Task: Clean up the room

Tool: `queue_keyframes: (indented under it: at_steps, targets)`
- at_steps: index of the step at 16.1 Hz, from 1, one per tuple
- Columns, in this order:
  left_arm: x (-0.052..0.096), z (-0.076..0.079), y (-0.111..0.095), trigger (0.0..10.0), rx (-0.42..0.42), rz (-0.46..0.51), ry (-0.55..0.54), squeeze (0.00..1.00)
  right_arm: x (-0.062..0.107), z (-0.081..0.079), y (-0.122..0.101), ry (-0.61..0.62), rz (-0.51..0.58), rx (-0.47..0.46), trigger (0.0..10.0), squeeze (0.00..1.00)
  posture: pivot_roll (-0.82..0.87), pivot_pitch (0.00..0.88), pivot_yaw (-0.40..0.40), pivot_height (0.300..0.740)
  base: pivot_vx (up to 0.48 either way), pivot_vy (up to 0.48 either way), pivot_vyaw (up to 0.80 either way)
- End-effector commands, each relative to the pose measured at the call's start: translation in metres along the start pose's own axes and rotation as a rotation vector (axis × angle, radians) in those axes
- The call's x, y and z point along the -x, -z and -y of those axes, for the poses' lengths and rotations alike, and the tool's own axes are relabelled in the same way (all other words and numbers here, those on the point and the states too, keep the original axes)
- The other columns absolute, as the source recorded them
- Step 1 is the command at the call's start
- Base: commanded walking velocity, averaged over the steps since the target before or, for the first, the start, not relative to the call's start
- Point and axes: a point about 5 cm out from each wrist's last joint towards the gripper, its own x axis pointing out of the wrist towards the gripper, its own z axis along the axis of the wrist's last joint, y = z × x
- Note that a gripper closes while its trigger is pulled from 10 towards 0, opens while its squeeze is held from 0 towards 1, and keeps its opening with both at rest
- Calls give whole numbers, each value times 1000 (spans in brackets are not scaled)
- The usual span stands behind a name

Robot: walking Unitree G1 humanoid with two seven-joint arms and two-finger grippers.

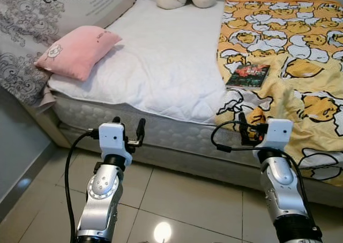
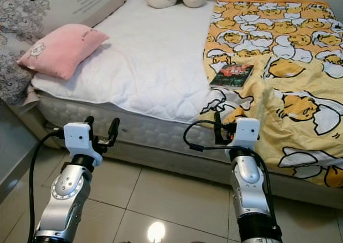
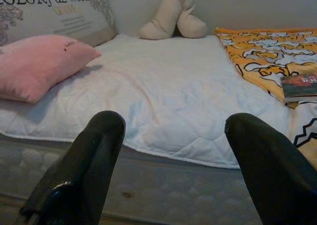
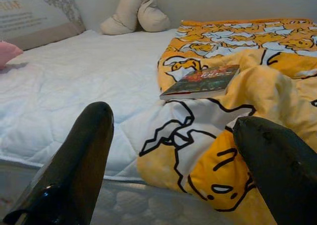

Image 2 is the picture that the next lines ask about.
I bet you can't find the yellow cartoon print blanket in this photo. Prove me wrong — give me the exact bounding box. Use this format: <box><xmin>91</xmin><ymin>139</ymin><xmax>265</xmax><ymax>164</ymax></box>
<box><xmin>199</xmin><ymin>0</ymin><xmax>343</xmax><ymax>189</ymax></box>

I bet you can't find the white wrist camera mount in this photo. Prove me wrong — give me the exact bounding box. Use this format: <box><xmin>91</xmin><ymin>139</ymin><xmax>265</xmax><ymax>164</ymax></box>
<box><xmin>63</xmin><ymin>122</ymin><xmax>103</xmax><ymax>166</ymax></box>
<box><xmin>230</xmin><ymin>118</ymin><xmax>262</xmax><ymax>153</ymax></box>

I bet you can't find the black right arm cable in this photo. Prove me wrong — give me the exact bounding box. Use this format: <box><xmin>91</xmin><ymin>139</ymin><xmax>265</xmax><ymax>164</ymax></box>
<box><xmin>183</xmin><ymin>120</ymin><xmax>274</xmax><ymax>217</ymax></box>

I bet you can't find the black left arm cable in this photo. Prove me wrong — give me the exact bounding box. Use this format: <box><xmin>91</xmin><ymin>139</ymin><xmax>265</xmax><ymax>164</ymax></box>
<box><xmin>27</xmin><ymin>130</ymin><xmax>66</xmax><ymax>243</ymax></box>

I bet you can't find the pink pillow with sheep print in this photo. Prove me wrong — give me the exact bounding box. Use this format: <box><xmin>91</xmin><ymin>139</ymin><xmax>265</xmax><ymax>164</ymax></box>
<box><xmin>17</xmin><ymin>24</ymin><xmax>109</xmax><ymax>81</ymax></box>

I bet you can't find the grey patterned padded headboard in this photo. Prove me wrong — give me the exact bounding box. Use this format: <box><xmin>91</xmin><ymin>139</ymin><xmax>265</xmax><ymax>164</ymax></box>
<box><xmin>0</xmin><ymin>0</ymin><xmax>130</xmax><ymax>107</ymax></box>

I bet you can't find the grey quilted mattress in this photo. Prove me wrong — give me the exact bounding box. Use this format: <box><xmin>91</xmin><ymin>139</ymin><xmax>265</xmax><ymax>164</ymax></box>
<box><xmin>35</xmin><ymin>90</ymin><xmax>226</xmax><ymax>163</ymax></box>

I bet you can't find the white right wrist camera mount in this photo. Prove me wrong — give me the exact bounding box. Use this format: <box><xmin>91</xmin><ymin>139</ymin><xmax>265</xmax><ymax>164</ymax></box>
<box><xmin>230</xmin><ymin>118</ymin><xmax>262</xmax><ymax>153</ymax></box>

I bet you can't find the dark book with red cover art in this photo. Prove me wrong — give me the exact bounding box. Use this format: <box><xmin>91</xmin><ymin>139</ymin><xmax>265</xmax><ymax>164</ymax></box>
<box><xmin>209</xmin><ymin>63</ymin><xmax>254</xmax><ymax>88</ymax></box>

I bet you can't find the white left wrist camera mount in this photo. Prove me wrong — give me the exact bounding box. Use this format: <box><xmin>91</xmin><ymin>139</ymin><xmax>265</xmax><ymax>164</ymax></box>
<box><xmin>63</xmin><ymin>122</ymin><xmax>103</xmax><ymax>166</ymax></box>

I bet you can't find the beige bed base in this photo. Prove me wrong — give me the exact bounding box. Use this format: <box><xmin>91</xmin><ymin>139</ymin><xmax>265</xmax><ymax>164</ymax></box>
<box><xmin>24</xmin><ymin>90</ymin><xmax>343</xmax><ymax>209</ymax></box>

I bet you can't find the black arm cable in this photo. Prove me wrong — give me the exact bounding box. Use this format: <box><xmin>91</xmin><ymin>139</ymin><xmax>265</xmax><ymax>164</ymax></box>
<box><xmin>183</xmin><ymin>120</ymin><xmax>274</xmax><ymax>217</ymax></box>
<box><xmin>27</xmin><ymin>130</ymin><xmax>66</xmax><ymax>243</ymax></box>

